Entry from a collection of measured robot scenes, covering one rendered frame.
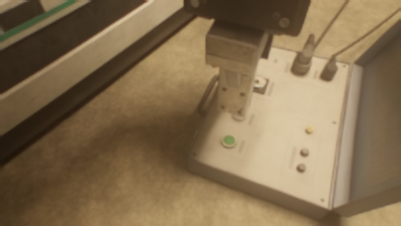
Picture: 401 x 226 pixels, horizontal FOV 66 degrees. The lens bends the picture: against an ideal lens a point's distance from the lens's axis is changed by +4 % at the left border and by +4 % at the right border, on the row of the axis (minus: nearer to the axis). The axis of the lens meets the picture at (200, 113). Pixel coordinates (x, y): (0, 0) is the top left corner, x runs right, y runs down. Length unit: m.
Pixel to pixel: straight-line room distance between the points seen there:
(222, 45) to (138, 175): 0.38
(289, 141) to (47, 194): 0.49
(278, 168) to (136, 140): 0.31
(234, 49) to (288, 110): 0.36
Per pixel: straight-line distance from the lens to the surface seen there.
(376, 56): 0.79
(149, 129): 0.69
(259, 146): 0.60
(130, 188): 0.63
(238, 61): 0.34
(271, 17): 0.32
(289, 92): 0.70
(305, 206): 0.59
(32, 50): 0.60
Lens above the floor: 0.57
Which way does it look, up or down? 53 degrees down
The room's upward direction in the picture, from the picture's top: 1 degrees counter-clockwise
